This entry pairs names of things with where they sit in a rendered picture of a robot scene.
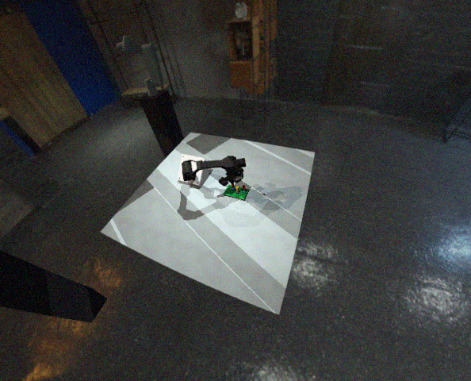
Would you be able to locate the green circuit board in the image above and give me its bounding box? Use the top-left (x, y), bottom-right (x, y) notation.
top-left (224, 184), bottom-right (248, 200)

